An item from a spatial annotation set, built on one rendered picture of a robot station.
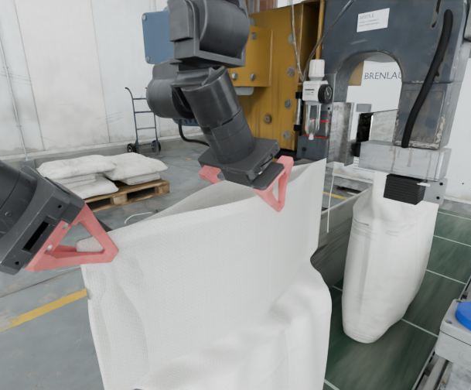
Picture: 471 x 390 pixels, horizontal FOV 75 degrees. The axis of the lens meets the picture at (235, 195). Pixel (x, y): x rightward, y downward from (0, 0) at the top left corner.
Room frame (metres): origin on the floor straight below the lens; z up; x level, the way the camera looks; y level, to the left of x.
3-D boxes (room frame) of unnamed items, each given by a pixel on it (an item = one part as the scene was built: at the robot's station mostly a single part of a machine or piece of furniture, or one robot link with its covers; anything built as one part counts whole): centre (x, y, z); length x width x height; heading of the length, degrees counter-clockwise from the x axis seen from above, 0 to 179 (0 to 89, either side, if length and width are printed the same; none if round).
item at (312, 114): (0.65, -0.16, 1.11); 0.03 x 0.03 x 0.06
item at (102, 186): (2.94, 1.57, 0.20); 0.67 x 0.44 x 0.15; 134
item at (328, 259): (1.21, -0.51, 0.53); 1.05 x 0.02 x 0.41; 134
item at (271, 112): (0.93, -0.11, 1.18); 0.34 x 0.25 x 0.31; 44
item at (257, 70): (0.77, -0.02, 1.23); 0.28 x 0.07 x 0.16; 134
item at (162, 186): (3.30, 1.49, 0.07); 1.20 x 0.82 x 0.14; 134
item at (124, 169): (3.35, 1.13, 0.32); 0.66 x 0.43 x 0.15; 132
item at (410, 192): (0.56, -0.35, 0.98); 0.09 x 0.05 x 0.05; 44
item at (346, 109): (0.68, -0.24, 1.07); 0.03 x 0.01 x 0.13; 44
